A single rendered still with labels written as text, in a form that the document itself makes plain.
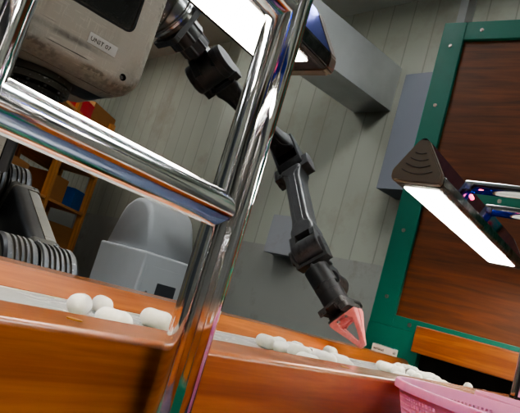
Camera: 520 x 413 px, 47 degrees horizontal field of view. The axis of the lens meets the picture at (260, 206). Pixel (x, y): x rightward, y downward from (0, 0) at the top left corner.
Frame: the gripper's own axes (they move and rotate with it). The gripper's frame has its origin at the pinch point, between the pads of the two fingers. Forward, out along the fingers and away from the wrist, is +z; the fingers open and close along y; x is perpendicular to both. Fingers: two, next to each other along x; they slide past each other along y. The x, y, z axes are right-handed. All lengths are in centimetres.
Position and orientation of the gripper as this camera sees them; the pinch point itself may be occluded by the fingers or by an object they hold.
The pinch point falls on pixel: (361, 343)
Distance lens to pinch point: 127.4
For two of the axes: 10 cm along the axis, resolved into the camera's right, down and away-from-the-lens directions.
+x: -7.2, 6.3, 2.8
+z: 4.2, 7.2, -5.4
